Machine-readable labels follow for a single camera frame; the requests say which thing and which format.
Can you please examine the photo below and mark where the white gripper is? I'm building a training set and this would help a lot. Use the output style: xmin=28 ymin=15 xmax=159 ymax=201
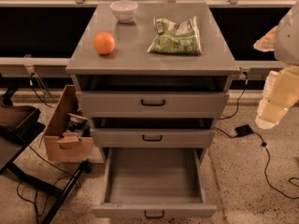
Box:
xmin=253 ymin=26 xmax=299 ymax=129

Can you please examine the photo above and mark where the green jalapeno chip bag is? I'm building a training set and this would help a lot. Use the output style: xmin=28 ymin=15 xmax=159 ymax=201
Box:
xmin=148 ymin=16 xmax=202 ymax=56

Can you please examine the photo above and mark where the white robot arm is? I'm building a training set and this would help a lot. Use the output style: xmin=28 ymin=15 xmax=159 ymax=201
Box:
xmin=253 ymin=2 xmax=299 ymax=129

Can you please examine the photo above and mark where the grey drawer cabinet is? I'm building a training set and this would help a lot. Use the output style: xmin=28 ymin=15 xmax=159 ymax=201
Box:
xmin=66 ymin=2 xmax=239 ymax=155

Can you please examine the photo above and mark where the grey open bottom drawer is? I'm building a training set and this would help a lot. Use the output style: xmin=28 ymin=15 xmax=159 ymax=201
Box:
xmin=93 ymin=147 xmax=217 ymax=219

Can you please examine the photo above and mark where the grey top drawer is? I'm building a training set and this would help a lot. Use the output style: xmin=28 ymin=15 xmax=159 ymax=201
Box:
xmin=77 ymin=91 xmax=229 ymax=118

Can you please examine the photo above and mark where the grey middle drawer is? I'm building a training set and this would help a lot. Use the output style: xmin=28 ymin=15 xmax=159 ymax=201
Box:
xmin=91 ymin=128 xmax=215 ymax=148

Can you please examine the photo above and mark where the black power adapter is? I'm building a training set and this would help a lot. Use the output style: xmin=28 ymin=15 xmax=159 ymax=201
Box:
xmin=235 ymin=125 xmax=253 ymax=137

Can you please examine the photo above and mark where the white bowl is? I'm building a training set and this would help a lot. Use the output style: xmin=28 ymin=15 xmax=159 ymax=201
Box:
xmin=110 ymin=0 xmax=138 ymax=22

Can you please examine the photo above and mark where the orange fruit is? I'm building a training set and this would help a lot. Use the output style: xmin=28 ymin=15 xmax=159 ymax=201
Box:
xmin=93 ymin=32 xmax=115 ymax=55

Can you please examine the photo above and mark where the cup inside cardboard box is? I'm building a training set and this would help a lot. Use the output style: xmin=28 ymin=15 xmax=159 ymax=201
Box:
xmin=64 ymin=113 xmax=87 ymax=136

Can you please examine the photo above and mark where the brown cardboard box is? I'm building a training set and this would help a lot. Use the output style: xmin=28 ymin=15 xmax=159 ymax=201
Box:
xmin=44 ymin=85 xmax=94 ymax=162

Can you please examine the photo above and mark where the black stand with tray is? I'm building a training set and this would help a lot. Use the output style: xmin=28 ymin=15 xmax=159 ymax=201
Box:
xmin=0 ymin=89 xmax=92 ymax=224

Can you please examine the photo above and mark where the black floor cable right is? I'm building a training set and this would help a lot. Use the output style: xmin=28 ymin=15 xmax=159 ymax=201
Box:
xmin=214 ymin=126 xmax=299 ymax=201

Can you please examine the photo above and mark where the black floor cable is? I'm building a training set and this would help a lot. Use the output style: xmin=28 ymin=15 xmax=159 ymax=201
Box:
xmin=16 ymin=145 xmax=82 ymax=224
xmin=214 ymin=126 xmax=299 ymax=201

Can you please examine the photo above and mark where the black floor cable left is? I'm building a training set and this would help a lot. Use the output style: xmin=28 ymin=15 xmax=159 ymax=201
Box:
xmin=16 ymin=145 xmax=82 ymax=224

